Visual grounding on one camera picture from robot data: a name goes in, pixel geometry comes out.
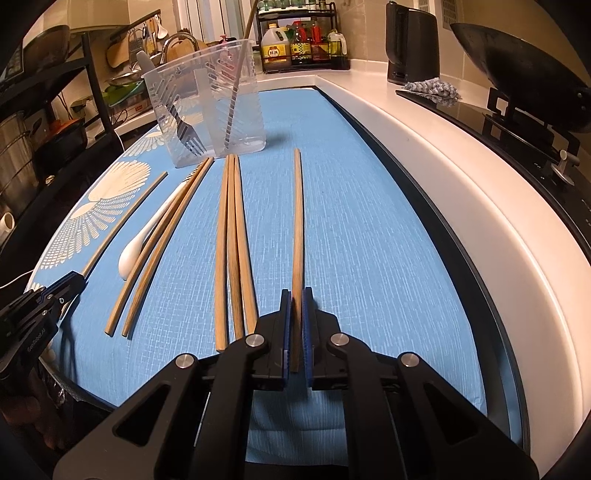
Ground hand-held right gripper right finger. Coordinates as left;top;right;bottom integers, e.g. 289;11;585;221
302;286;540;480

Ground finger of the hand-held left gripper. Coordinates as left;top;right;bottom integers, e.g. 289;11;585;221
28;271;88;301
46;282;88;319

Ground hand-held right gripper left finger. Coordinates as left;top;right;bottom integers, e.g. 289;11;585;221
53;288;293;480

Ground white ceramic spoon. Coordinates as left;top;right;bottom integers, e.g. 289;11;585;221
119;173;197;281

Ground clear plastic utensil container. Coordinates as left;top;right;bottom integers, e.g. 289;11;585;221
141;39;267;168

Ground blue shell-patterned mat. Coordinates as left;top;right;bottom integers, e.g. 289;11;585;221
25;85;490;467

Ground stainless steel stock pot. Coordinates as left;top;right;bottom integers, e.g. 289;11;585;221
0;111;38;217

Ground black and orange pot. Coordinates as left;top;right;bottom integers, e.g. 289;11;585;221
39;117;88;158

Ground green plastic basin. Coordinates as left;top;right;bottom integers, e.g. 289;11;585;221
104;80;144;109

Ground dark metal fork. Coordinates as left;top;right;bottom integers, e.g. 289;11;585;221
135;50;208;157

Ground black metal shelf rack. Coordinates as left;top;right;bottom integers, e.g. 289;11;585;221
0;21;153;153

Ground metal strainer bowl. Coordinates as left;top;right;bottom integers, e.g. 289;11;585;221
108;69;144;86

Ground appliance with button panel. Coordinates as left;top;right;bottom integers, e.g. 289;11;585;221
0;44;24;81

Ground beige hanging cutting board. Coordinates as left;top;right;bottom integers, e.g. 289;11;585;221
106;39;132;68

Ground dark bowl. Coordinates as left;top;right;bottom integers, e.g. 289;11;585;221
23;24;72;63

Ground metal kitchen faucet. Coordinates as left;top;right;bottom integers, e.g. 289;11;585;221
161;32;199;65

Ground wooden cutting board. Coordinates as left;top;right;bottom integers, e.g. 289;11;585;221
173;34;208;61

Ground black induction cooktop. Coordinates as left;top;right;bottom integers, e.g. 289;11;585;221
396;88;591;268

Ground black condiment rack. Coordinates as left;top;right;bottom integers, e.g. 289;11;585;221
256;0;352;73

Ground blue and white dishcloth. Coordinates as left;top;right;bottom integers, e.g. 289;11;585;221
404;78;463;102

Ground large oil jug yellow label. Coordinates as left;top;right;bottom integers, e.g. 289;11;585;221
260;24;293;71

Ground red label sauce bottle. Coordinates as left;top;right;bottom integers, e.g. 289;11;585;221
310;21;328;63
291;23;311;64

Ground grey metal knob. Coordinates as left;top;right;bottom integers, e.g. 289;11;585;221
551;150;580;185

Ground black electric kettle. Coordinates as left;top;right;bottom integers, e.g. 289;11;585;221
385;1;440;85

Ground row of spice jars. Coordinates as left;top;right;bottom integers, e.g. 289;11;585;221
259;0;333;11

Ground black wok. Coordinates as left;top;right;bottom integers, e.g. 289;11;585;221
450;22;591;160

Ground white cable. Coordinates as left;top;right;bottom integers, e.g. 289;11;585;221
0;270;33;289

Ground yellow oil bottle with handle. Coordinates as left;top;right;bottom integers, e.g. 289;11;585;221
326;30;348;70

